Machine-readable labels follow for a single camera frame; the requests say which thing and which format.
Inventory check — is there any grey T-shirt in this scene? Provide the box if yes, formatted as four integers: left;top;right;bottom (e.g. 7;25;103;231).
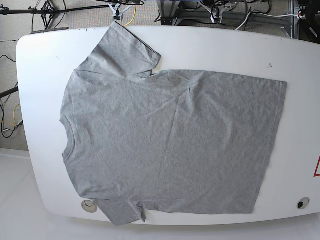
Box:
60;23;287;226

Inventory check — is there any left table grommet hole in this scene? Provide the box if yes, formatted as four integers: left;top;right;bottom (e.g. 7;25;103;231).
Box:
81;199;98;213

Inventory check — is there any table grommet hole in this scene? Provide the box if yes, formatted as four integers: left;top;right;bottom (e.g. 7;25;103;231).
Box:
297;197;310;210
81;199;98;213

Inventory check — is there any black tripod stand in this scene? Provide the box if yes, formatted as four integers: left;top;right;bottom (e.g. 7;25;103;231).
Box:
0;0;117;33

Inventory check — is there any red triangle warning sticker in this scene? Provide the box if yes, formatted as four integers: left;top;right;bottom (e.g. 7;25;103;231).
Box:
313;158;320;177

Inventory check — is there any right table grommet hole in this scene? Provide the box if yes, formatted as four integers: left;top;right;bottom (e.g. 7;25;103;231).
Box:
297;197;310;210

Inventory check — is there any aluminium frame stand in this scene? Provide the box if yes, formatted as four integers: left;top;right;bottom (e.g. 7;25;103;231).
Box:
156;0;301;40

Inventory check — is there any yellow cable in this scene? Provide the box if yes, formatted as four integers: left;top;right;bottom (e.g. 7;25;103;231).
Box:
124;4;138;27

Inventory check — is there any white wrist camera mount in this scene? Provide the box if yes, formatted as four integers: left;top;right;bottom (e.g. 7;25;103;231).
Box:
108;3;132;22

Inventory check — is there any black floor cables left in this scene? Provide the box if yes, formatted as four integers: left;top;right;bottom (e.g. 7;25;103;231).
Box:
0;54;24;138

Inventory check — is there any white cable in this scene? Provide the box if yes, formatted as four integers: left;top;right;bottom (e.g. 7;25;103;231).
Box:
234;9;305;31

